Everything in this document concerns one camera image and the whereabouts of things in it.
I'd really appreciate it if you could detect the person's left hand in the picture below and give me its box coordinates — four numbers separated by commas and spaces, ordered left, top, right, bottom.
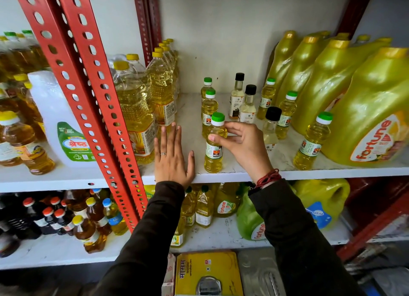
154, 122, 196, 188

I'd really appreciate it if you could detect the person's left forearm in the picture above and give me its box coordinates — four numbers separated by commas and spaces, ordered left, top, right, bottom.
92, 181, 186, 296

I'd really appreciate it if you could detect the cluster of amber oil bottles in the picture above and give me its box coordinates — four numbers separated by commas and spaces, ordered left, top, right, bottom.
0, 30, 56, 175

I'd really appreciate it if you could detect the blue-capped oil bottle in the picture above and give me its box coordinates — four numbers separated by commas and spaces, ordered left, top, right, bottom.
102, 198, 128, 236

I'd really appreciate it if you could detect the medium green-capped oil bottle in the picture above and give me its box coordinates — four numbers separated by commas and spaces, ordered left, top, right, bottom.
194, 185, 214, 229
181, 186, 197, 227

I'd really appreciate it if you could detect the red rack frame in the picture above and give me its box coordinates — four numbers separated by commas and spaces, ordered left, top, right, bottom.
336, 177, 409, 262

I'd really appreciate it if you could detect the amber yellow-capped oil bottle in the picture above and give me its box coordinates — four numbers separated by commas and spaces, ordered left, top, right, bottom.
72, 215, 108, 254
85, 197, 112, 236

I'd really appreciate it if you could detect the yellow oil tin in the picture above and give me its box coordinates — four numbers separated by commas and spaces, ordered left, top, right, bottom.
174, 251, 244, 296

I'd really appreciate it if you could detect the row of large yellow jugs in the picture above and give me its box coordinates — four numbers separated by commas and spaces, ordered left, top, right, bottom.
265, 30, 409, 168

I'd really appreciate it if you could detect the dark red slotted upright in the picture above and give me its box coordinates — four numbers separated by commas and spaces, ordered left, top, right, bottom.
129, 0, 162, 67
335, 0, 378, 38

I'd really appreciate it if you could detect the small black-capped clear bottle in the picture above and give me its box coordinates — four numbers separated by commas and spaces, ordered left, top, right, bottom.
238, 84, 257, 124
228, 73, 245, 120
263, 106, 282, 153

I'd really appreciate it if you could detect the small green-capped oil bottle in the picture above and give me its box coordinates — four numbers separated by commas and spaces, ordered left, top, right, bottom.
201, 89, 219, 139
204, 112, 228, 174
293, 112, 334, 171
275, 91, 298, 140
201, 77, 214, 103
256, 78, 277, 120

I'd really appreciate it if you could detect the small white carton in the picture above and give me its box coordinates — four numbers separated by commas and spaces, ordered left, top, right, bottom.
161, 253, 176, 296

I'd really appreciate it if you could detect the person's right hand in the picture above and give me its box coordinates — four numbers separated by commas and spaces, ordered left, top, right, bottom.
208, 121, 274, 183

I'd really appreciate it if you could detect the yellow jug with round label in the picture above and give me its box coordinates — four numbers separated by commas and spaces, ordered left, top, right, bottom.
213, 183, 241, 218

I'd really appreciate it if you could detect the medium oil bottle yellow label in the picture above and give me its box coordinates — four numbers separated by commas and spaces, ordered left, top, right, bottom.
170, 216, 186, 248

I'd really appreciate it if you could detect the green oil jug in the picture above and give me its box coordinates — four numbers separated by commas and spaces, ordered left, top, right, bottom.
236, 184, 268, 241

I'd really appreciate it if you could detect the person's right forearm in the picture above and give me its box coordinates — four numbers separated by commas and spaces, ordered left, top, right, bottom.
248, 179, 366, 296

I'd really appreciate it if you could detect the yellow jug with blue label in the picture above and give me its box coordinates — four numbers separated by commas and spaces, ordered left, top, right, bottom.
291, 178, 351, 230

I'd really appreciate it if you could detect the red slotted shelf upright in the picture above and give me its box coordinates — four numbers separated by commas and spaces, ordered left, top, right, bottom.
54, 0, 149, 219
10, 0, 138, 233

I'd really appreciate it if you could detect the white shelf board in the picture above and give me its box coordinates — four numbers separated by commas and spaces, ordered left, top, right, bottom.
0, 142, 110, 193
0, 230, 131, 271
169, 213, 353, 253
140, 92, 409, 185

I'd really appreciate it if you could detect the silver oil tin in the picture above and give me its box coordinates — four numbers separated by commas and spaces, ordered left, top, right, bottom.
237, 248, 287, 296

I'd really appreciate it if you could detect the cluster of dark red-capped bottles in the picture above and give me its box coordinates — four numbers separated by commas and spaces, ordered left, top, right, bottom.
0, 193, 76, 258

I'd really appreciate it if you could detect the red thread bracelet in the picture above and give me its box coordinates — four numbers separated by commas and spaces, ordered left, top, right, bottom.
254, 169, 282, 190

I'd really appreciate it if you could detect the white jug with green label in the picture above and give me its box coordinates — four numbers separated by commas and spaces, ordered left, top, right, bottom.
28, 70, 98, 168

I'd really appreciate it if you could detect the row of clear yellow-capped bottles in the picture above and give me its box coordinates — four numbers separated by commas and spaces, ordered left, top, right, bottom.
108, 38, 180, 165

